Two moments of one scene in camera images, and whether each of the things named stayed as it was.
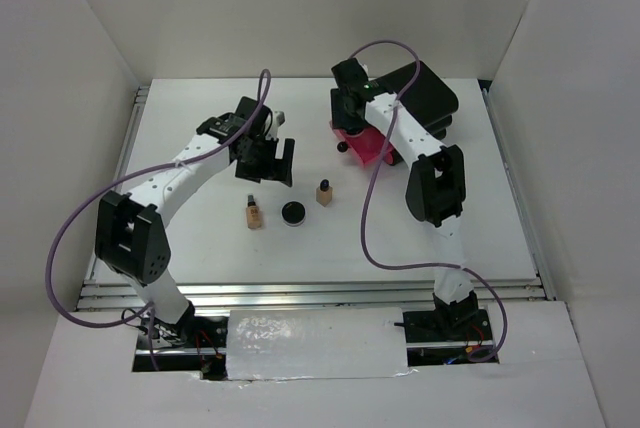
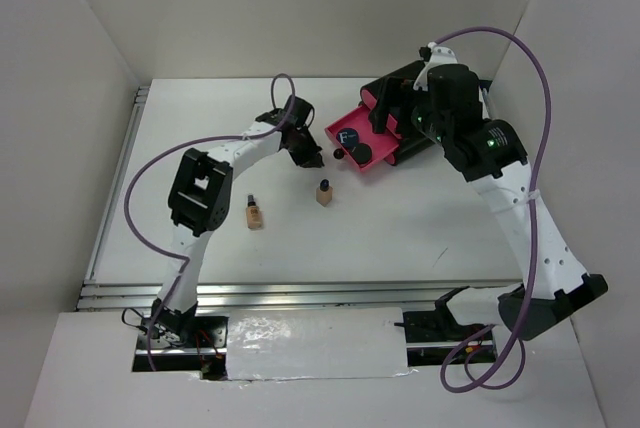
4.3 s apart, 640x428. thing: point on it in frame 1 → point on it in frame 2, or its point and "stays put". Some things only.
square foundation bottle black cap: (324, 193) stays put
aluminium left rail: (132, 132) stays put
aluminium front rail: (298, 294) stays put
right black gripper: (340, 117) → (389, 92)
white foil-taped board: (316, 343) stays put
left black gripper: (277, 169) → (312, 150)
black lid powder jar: (293, 213) → (361, 154)
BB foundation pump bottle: (253, 213) stays put
